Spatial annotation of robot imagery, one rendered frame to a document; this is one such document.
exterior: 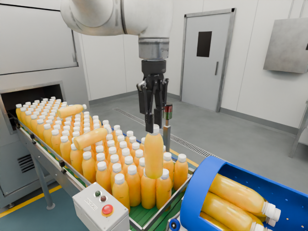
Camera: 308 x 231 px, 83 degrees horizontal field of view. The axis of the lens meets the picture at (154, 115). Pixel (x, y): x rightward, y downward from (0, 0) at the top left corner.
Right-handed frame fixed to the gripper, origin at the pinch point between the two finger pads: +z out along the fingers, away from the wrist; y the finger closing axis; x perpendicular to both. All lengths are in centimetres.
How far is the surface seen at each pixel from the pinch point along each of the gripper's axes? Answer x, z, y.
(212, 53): 135, 2, 366
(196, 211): -20.9, 22.9, -4.1
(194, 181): -17.0, 16.9, 0.4
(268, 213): -37.9, 21.3, 7.6
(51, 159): 79, 48, -13
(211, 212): -24.1, 25.4, 0.4
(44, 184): 132, 105, -11
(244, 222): -33.1, 23.6, 2.0
